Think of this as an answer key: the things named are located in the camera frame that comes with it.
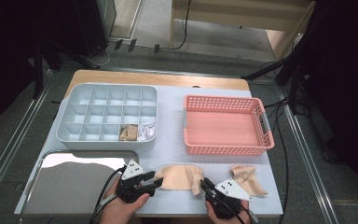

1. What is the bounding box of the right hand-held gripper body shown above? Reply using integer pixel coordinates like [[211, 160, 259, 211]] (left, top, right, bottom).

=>
[[205, 177, 254, 220]]

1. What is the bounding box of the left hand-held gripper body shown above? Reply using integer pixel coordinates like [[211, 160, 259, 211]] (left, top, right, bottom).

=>
[[116, 159, 153, 204]]

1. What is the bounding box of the light beige sock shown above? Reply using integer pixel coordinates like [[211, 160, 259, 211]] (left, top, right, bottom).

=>
[[229, 164, 269, 198], [154, 164, 205, 196]]

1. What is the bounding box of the white sock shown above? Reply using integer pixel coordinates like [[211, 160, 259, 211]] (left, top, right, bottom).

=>
[[137, 121, 158, 142]]

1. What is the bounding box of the white divided storage box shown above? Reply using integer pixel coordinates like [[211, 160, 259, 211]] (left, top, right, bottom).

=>
[[55, 82, 158, 152]]

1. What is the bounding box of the tan sock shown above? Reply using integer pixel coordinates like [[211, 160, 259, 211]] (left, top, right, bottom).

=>
[[118, 124, 139, 142]]

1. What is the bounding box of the pink perforated plastic basket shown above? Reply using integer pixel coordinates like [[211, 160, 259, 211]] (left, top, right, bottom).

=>
[[183, 93, 275, 157]]

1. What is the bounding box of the grey transparent box lid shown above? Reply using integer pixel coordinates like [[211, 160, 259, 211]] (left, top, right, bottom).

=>
[[18, 149, 141, 223]]

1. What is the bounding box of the person's right hand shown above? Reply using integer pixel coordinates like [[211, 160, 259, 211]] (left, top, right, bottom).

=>
[[204, 200, 252, 224]]

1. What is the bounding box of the person's left hand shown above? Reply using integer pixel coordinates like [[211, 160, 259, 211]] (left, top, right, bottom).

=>
[[99, 183, 152, 224]]

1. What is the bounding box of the black metal stand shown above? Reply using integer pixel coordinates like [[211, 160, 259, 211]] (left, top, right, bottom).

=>
[[31, 36, 102, 101], [241, 46, 311, 116]]

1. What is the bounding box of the dark cabinet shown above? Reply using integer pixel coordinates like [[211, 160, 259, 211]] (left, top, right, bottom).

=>
[[74, 0, 118, 59]]

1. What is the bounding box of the dark curtain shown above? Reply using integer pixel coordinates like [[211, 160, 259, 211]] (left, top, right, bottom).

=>
[[292, 0, 358, 206], [0, 0, 78, 138]]

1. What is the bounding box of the light wooden desk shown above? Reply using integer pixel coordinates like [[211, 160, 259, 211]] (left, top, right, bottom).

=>
[[170, 0, 317, 62]]

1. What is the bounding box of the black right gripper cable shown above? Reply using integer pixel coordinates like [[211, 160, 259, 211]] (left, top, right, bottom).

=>
[[220, 199, 259, 224]]

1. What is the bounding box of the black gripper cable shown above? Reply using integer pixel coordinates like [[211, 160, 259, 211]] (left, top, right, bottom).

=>
[[220, 199, 259, 224], [89, 166, 128, 224]]

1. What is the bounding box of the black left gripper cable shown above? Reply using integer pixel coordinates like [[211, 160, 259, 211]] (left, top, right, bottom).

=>
[[89, 166, 128, 224]]

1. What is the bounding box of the grey left gripper cable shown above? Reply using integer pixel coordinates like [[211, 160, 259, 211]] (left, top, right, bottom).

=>
[[97, 192, 119, 208]]

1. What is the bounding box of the black floor cable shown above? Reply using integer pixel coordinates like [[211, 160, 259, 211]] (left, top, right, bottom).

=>
[[260, 60, 292, 224]]

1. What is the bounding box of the aluminium floor rail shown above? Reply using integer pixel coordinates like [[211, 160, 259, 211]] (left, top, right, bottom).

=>
[[0, 69, 54, 208], [276, 86, 339, 224], [99, 65, 250, 79]]

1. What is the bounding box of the white floor cable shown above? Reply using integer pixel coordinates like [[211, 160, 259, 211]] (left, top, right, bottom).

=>
[[88, 41, 117, 69]]

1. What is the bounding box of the black hanging cable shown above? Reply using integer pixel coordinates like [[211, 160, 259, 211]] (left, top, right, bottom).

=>
[[171, 0, 191, 51]]

